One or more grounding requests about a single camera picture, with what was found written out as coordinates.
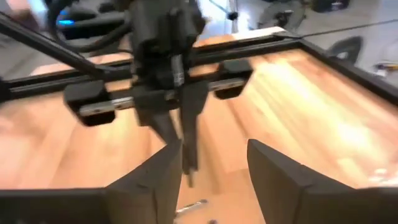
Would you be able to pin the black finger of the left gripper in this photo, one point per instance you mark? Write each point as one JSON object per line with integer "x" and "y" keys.
{"x": 158, "y": 124}
{"x": 192, "y": 124}

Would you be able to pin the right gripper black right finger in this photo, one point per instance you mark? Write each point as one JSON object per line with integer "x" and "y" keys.
{"x": 289, "y": 193}

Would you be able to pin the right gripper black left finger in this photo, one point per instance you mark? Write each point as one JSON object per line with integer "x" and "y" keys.
{"x": 149, "y": 193}

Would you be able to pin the dark grey pen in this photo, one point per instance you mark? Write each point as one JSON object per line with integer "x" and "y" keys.
{"x": 192, "y": 207}

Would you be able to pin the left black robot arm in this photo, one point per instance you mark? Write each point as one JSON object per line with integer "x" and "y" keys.
{"x": 93, "y": 21}

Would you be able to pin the black aluminium rig frame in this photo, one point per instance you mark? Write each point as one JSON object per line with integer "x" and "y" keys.
{"x": 280, "y": 43}

